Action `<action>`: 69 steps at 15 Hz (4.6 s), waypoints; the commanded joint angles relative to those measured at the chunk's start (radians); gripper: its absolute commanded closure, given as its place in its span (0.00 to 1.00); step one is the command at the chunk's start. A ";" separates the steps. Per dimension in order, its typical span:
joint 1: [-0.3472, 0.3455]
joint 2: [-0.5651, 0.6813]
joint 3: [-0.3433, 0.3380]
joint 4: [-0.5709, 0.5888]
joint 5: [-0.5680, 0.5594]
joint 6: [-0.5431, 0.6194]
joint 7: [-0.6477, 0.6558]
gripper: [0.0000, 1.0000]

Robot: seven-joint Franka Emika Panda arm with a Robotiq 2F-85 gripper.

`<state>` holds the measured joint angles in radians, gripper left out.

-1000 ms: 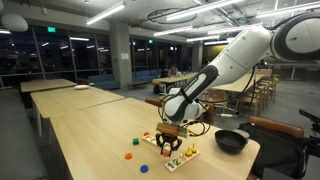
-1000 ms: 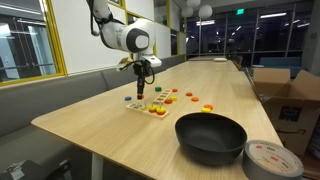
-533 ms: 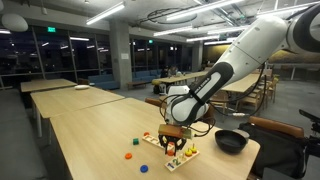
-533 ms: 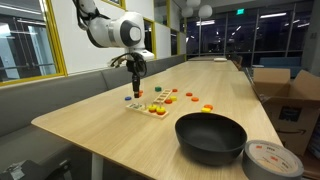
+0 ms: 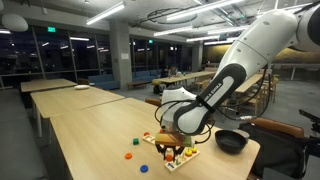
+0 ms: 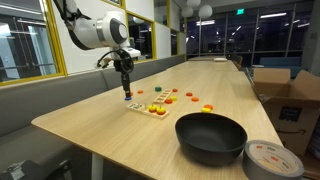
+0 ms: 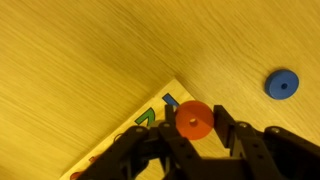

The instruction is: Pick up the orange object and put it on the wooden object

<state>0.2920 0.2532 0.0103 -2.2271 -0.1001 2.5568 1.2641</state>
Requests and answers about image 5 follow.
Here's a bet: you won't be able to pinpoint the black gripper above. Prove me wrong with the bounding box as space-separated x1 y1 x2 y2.
156 145 185 162

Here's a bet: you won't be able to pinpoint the white flat object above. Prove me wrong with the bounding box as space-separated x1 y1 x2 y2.
74 84 91 91

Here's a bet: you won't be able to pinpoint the wooden peg board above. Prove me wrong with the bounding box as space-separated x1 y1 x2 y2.
164 146 201 173

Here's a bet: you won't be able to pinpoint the black bowl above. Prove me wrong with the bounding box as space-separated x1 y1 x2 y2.
214 129 249 155

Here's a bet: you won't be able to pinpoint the low wooden bench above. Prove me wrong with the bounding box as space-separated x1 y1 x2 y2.
126 80 148 90

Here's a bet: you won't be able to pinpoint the long wooden table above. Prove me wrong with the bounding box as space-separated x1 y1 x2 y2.
155 70 218 85

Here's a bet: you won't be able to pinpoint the seated person dark clothes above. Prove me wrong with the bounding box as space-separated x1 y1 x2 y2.
159 65 170 79

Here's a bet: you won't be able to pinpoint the blue sofa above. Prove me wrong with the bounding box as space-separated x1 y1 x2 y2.
88 73 120 91
132 69 161 83

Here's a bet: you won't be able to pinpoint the seated person light clothes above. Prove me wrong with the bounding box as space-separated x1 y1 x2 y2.
168 64 183 78

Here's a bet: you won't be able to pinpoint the light wooden table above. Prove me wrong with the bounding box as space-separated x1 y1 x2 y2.
30 85 126 138
20 78 78 109
234 73 265 94

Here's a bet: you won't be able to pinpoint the brown topped black chair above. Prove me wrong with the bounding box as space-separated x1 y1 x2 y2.
238 115 309 179

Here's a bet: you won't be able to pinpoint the concrete column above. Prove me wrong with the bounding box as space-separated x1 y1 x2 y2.
109 21 133 89

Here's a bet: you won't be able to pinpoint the fluorescent ceiling light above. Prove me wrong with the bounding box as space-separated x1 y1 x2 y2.
185 34 221 43
153 25 194 37
207 24 249 36
165 0 246 22
85 1 127 26

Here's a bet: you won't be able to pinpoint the white globe pendant lamp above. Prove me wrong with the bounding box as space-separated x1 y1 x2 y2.
1 13 29 33

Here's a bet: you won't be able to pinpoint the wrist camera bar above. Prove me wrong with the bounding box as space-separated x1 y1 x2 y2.
154 132 195 148

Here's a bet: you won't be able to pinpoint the black camera on stand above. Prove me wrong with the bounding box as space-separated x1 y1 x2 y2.
298 108 320 159

